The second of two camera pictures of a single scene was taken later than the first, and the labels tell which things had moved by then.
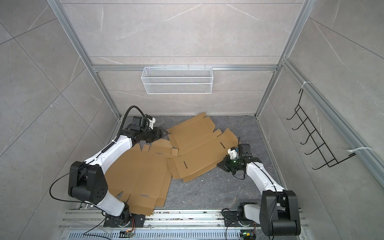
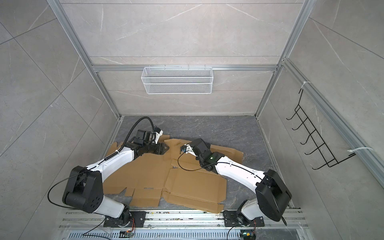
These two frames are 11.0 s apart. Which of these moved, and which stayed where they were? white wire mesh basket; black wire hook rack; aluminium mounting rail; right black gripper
Moved: right black gripper
Stayed: aluminium mounting rail; black wire hook rack; white wire mesh basket
